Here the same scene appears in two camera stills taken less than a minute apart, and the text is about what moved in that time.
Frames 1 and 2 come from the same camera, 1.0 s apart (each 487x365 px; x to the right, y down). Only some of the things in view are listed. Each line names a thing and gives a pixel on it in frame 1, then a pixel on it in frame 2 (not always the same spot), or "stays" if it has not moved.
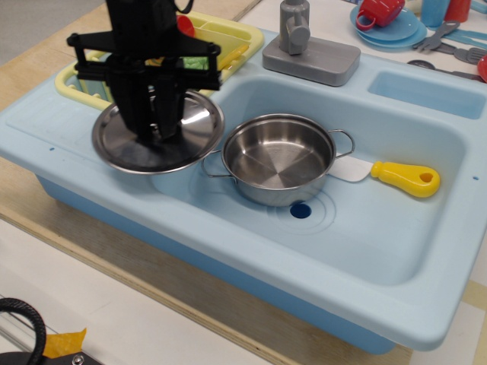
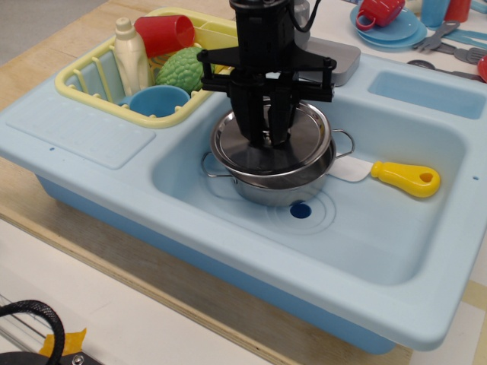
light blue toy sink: (386, 269) stays
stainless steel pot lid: (201, 130) → (308, 141)
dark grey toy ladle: (427, 65) stays
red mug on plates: (383, 12) stays
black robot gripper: (143, 45) → (267, 58)
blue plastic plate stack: (406, 30) stays
